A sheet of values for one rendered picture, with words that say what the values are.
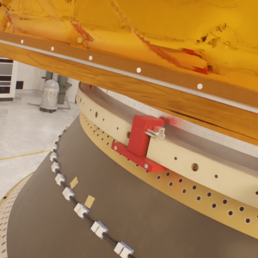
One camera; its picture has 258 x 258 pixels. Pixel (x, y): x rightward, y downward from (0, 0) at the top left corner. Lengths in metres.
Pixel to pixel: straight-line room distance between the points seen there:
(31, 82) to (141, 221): 9.09
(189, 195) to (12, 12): 0.76
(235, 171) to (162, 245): 0.20
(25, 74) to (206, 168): 9.01
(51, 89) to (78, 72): 6.65
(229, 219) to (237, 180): 0.08
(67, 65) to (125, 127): 0.30
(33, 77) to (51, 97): 2.22
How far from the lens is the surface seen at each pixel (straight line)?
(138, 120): 0.61
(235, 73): 0.61
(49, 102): 7.56
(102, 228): 0.69
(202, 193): 0.61
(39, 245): 0.86
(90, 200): 0.75
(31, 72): 9.56
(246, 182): 0.53
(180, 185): 0.62
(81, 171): 0.83
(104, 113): 0.74
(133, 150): 0.63
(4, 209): 1.27
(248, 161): 0.58
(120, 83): 0.76
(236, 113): 0.62
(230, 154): 0.59
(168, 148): 0.59
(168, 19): 0.64
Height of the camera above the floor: 1.87
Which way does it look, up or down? 15 degrees down
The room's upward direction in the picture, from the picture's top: 12 degrees clockwise
